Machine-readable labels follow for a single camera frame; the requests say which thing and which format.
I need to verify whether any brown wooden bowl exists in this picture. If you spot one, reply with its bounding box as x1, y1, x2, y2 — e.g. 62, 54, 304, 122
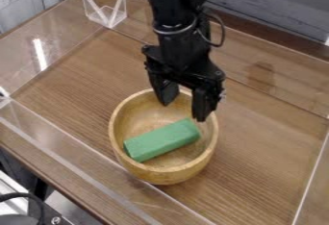
108, 88, 218, 185

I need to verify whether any clear acrylic corner bracket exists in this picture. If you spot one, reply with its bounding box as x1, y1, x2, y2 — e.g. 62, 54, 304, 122
82, 0, 127, 29

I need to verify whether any clear acrylic tray enclosure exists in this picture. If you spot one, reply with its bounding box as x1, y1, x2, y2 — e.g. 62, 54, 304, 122
0, 0, 329, 225

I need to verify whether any green rectangular block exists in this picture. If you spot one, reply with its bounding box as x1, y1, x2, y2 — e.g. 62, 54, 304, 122
123, 118, 201, 163

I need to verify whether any black cable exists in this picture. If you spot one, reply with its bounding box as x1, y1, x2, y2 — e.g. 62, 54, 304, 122
0, 192, 48, 225

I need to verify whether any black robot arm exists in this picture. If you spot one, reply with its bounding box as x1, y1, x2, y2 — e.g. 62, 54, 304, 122
142, 0, 225, 122

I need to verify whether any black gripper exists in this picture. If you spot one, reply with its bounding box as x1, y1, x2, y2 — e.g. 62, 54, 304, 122
142, 45, 226, 122

